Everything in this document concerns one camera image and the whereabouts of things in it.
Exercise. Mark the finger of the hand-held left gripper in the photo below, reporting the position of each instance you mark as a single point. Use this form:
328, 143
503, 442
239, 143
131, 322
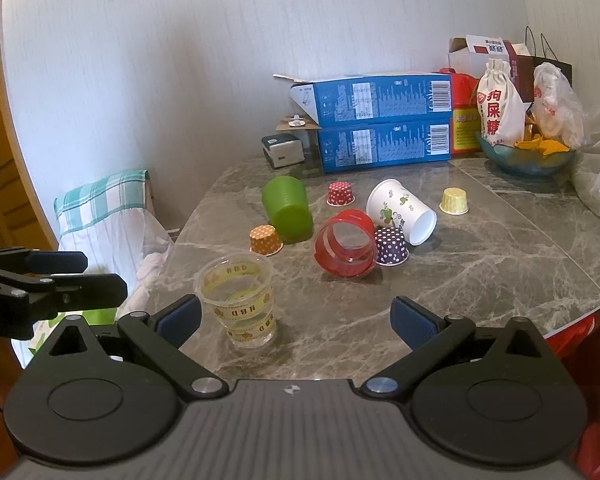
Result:
90, 290
55, 261

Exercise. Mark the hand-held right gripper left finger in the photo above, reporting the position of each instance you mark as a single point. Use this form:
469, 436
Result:
179, 319

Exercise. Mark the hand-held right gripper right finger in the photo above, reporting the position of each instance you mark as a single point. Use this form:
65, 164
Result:
413, 322

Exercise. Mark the clear plastic cup yellow print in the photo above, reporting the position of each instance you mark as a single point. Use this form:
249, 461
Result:
237, 305

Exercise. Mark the purple dotted small paper cup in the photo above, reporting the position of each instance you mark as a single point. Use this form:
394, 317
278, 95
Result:
391, 247

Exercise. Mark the red transparent plastic cup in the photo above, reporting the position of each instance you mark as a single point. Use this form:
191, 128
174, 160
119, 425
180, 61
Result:
325, 256

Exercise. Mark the orange dotted small paper cup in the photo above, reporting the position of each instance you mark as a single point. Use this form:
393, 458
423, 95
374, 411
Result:
265, 242

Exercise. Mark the white floral paper cup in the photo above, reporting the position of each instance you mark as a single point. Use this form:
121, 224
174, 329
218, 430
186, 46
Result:
397, 205

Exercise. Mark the yellow small paper cup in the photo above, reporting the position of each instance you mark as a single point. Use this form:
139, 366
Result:
454, 202

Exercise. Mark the red dotted small paper cup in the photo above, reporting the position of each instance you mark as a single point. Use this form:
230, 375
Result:
341, 195

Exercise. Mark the green plastic cup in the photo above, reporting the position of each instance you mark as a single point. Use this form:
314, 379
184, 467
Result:
285, 206

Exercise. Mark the green white bag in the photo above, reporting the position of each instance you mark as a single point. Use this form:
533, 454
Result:
42, 332

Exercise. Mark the white cloth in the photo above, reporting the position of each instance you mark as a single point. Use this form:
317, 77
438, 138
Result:
120, 245

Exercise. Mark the green plaid towel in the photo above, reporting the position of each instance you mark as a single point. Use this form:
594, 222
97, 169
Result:
100, 197

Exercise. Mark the wooden door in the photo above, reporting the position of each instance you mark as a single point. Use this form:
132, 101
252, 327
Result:
0, 170

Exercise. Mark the blue cardboard box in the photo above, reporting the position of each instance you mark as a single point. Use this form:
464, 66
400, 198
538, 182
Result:
385, 147

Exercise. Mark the red plastic stool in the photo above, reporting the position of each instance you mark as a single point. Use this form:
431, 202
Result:
597, 340

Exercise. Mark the glass bowl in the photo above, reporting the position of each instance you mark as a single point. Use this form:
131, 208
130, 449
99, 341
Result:
522, 162

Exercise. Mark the grey small printer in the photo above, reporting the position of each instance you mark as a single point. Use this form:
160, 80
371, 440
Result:
282, 152

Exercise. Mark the red yellow box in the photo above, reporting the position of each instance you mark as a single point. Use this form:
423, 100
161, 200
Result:
464, 132

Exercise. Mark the orange snack packets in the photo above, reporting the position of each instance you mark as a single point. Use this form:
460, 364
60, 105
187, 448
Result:
542, 146

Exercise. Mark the upper blue box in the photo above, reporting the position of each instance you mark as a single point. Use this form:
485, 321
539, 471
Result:
380, 97

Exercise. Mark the white plastic bag red print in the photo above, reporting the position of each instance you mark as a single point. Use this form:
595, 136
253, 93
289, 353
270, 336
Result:
555, 105

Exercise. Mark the white red carton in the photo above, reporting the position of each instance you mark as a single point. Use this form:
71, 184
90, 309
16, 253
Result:
485, 47

